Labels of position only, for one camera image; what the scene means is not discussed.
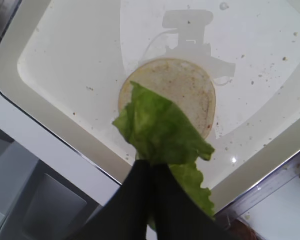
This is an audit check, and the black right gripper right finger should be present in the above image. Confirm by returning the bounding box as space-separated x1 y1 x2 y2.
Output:
151 164 237 240

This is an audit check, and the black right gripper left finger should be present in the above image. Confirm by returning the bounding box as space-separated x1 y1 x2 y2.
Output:
67 160 152 240

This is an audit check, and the green lettuce leaf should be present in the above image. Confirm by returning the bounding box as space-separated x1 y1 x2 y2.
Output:
113 81 215 224

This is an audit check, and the bottom bun slice on tray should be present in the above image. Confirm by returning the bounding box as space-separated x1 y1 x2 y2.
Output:
118 58 216 139

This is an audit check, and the white metal serving tray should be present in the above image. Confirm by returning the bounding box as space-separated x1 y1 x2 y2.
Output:
0 0 300 210

